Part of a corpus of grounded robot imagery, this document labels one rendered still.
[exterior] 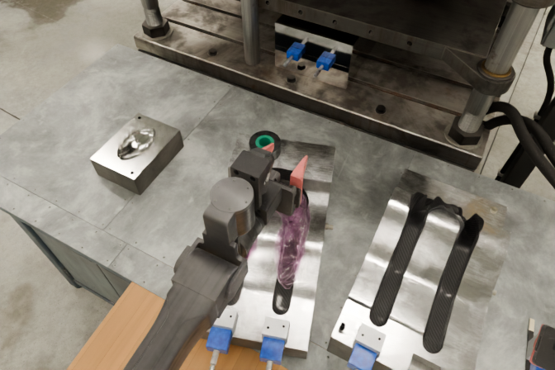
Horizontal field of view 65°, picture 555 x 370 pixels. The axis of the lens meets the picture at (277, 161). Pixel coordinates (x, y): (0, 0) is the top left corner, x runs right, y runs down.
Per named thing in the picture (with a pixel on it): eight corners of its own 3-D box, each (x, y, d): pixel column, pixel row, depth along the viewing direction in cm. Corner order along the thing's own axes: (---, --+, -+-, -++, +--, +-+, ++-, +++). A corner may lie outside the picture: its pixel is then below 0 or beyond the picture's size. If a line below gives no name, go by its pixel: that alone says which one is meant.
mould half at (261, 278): (305, 359, 90) (309, 342, 82) (186, 335, 93) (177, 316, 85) (332, 173, 121) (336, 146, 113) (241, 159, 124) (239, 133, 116)
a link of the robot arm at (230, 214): (212, 166, 59) (158, 234, 52) (268, 189, 56) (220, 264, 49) (220, 215, 68) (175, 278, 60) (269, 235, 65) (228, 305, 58)
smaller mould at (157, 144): (139, 196, 116) (133, 179, 111) (97, 174, 121) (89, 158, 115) (184, 146, 128) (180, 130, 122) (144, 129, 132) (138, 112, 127)
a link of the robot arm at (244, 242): (230, 192, 63) (205, 228, 59) (265, 206, 62) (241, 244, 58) (234, 218, 69) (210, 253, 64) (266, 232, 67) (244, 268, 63)
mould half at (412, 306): (450, 417, 83) (475, 402, 73) (326, 350, 91) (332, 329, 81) (498, 220, 112) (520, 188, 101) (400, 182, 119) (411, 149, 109)
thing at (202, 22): (475, 170, 131) (484, 154, 126) (136, 49, 170) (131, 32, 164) (519, 29, 179) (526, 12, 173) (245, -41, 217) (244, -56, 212)
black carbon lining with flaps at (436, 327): (438, 361, 83) (453, 346, 76) (359, 322, 88) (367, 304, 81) (476, 223, 103) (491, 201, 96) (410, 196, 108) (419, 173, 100)
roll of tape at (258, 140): (276, 165, 109) (276, 156, 106) (245, 158, 110) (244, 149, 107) (284, 143, 114) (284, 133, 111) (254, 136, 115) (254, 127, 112)
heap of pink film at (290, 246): (299, 291, 93) (301, 276, 87) (219, 277, 95) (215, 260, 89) (315, 194, 109) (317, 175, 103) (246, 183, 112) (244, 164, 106)
